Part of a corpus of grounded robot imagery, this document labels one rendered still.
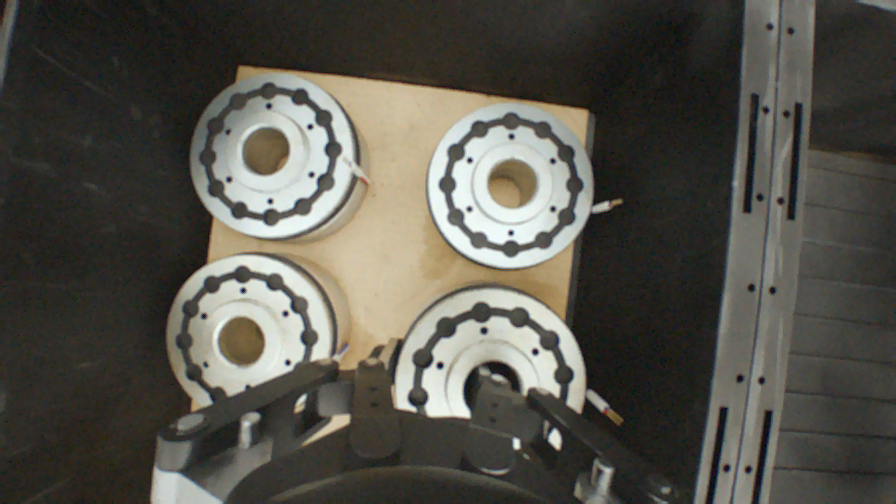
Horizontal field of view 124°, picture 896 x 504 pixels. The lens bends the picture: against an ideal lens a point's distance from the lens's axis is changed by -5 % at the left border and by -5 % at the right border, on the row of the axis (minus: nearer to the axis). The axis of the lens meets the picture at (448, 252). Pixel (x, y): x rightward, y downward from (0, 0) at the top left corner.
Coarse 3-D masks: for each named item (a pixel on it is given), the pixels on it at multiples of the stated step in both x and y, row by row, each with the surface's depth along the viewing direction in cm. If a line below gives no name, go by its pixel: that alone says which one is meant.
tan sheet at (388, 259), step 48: (336, 96) 19; (384, 96) 19; (432, 96) 19; (480, 96) 19; (384, 144) 19; (432, 144) 19; (384, 192) 19; (240, 240) 19; (336, 240) 19; (384, 240) 19; (432, 240) 19; (384, 288) 19; (432, 288) 19; (528, 288) 19; (384, 336) 19
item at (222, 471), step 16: (256, 416) 7; (240, 432) 7; (256, 432) 7; (240, 448) 7; (256, 448) 7; (208, 464) 6; (224, 464) 6; (240, 464) 6; (256, 464) 7; (160, 480) 6; (176, 480) 6; (192, 480) 6; (208, 480) 6; (224, 480) 6; (160, 496) 6; (176, 496) 6; (192, 496) 6; (208, 496) 5; (224, 496) 5
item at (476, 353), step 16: (464, 352) 13; (480, 352) 13; (496, 352) 13; (512, 352) 13; (448, 368) 14; (464, 368) 13; (512, 368) 13; (528, 368) 13; (448, 384) 13; (464, 384) 13; (528, 384) 13; (448, 400) 13; (464, 400) 13; (464, 416) 13
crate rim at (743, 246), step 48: (0, 0) 9; (768, 0) 9; (0, 48) 9; (768, 48) 9; (0, 96) 9; (768, 96) 9; (0, 144) 9; (768, 144) 9; (0, 192) 9; (720, 192) 10; (720, 240) 9; (720, 288) 9; (720, 336) 9; (720, 384) 9; (720, 432) 9; (720, 480) 9
